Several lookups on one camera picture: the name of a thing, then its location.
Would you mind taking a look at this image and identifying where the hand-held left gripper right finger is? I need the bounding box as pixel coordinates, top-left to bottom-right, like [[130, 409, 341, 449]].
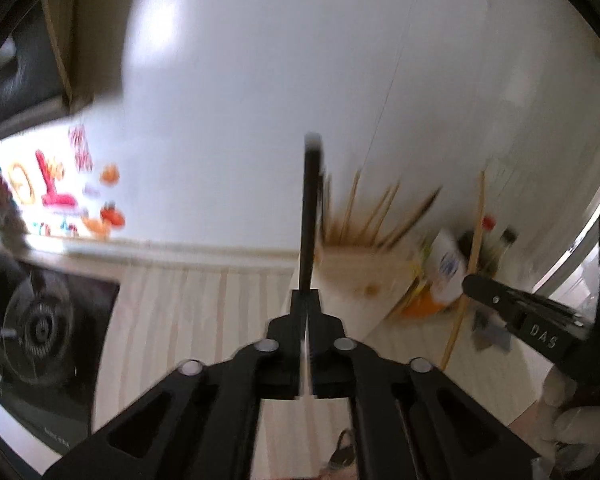
[[309, 290, 542, 480]]

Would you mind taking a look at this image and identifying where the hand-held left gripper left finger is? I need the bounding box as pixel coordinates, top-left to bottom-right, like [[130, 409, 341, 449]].
[[42, 290, 309, 480]]

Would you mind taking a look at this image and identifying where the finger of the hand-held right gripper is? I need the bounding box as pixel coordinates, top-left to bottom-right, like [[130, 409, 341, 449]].
[[461, 272, 589, 364]]

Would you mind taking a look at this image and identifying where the white cylindrical utensil holder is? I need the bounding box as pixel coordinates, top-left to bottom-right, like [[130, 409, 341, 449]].
[[315, 237, 423, 356]]

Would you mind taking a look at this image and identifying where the person's right hand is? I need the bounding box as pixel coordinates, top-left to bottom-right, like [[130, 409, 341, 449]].
[[539, 369, 600, 472]]

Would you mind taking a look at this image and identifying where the grey metal tool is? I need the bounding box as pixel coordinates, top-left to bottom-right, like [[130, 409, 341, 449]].
[[472, 310, 514, 354]]

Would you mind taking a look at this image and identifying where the dark bottle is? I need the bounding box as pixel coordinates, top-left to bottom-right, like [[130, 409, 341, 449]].
[[495, 227, 519, 272]]

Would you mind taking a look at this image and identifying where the striped mat with cat print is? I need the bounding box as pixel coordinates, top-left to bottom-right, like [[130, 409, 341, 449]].
[[89, 255, 548, 480]]

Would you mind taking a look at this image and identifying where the black gas stove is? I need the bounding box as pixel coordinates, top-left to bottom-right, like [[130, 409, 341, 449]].
[[0, 240, 122, 457]]

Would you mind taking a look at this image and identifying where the colourful wall sticker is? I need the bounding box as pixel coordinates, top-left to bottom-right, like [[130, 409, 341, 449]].
[[0, 122, 129, 242]]

